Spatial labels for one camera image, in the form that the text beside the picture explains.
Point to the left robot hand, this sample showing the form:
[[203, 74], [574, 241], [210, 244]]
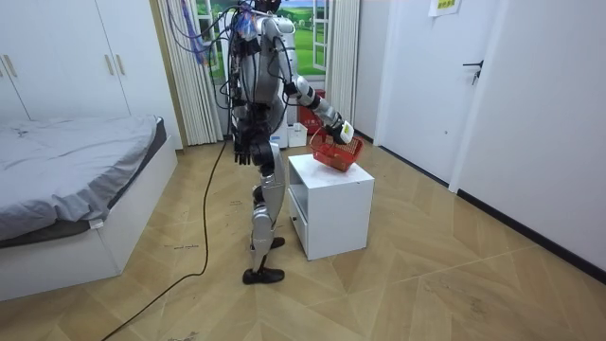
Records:
[[243, 149]]

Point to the red plastic basket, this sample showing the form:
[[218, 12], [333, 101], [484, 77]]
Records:
[[338, 158]]

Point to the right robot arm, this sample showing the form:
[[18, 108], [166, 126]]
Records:
[[308, 96]]

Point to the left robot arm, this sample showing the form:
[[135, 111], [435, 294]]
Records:
[[239, 113]]

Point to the white storage box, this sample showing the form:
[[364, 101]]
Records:
[[297, 136], [280, 138]]

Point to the white pleated curtain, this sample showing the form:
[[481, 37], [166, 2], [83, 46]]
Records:
[[342, 61], [194, 104]]

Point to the red box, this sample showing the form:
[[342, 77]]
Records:
[[307, 118]]

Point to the robot legs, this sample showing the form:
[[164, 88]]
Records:
[[262, 222]]

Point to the robot body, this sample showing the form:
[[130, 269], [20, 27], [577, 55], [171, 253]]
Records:
[[265, 71]]

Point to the white bedside cabinet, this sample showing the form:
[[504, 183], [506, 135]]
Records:
[[333, 208]]

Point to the grey bed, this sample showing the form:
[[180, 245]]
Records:
[[66, 161]]

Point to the white door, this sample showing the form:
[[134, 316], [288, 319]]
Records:
[[426, 95]]

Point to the white wardrobe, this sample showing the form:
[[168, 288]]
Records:
[[61, 57]]

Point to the landscape window wall poster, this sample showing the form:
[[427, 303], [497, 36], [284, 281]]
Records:
[[308, 45]]

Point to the white paper wall notice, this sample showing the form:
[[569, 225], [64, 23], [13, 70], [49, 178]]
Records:
[[444, 6]]

